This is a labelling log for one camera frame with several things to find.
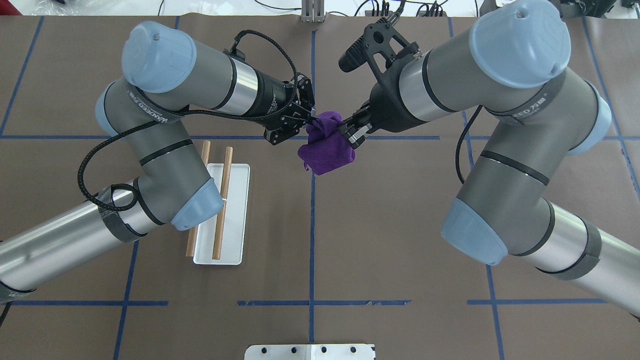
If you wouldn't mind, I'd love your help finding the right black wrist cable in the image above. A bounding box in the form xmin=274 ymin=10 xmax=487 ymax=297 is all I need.
xmin=455 ymin=105 xmax=485 ymax=185

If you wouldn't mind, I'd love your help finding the wooden rack rod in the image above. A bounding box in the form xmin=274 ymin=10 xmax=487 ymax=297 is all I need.
xmin=212 ymin=146 xmax=234 ymax=260
xmin=185 ymin=140 xmax=212 ymax=258

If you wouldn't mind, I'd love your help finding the rear wooden rack rod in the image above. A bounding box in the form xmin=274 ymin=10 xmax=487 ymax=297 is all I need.
xmin=185 ymin=140 xmax=212 ymax=258

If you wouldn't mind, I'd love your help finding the white towel rack base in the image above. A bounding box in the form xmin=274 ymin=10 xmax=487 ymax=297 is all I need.
xmin=192 ymin=162 xmax=250 ymax=266

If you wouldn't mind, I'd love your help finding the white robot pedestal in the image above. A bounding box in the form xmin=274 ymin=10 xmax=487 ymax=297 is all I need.
xmin=244 ymin=343 xmax=377 ymax=360

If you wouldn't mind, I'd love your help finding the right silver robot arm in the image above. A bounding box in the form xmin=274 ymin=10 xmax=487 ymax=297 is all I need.
xmin=338 ymin=0 xmax=640 ymax=318

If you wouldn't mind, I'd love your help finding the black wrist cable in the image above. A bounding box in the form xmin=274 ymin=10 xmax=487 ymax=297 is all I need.
xmin=455 ymin=105 xmax=485 ymax=185
xmin=77 ymin=30 xmax=301 ymax=213

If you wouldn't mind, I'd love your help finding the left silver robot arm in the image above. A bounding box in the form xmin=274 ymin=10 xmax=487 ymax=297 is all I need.
xmin=0 ymin=21 xmax=314 ymax=304

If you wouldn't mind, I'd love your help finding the aluminium frame post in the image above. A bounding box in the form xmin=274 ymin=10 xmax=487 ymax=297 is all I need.
xmin=301 ymin=0 xmax=327 ymax=24

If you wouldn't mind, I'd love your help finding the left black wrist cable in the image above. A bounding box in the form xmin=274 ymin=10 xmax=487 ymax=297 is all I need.
xmin=77 ymin=30 xmax=301 ymax=213

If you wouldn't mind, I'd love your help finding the purple towel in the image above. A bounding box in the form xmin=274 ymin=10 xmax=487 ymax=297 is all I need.
xmin=297 ymin=111 xmax=355 ymax=175

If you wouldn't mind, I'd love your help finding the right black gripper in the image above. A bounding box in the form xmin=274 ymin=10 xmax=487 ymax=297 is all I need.
xmin=339 ymin=83 xmax=425 ymax=150

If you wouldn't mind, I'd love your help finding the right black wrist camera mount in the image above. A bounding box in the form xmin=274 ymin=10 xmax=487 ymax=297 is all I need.
xmin=338 ymin=18 xmax=419 ymax=84

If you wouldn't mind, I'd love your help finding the front wooden rack rod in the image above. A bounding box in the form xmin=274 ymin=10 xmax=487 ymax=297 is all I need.
xmin=212 ymin=146 xmax=234 ymax=260

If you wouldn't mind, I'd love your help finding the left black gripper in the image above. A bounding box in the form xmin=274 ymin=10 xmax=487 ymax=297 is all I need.
xmin=247 ymin=71 xmax=318 ymax=145

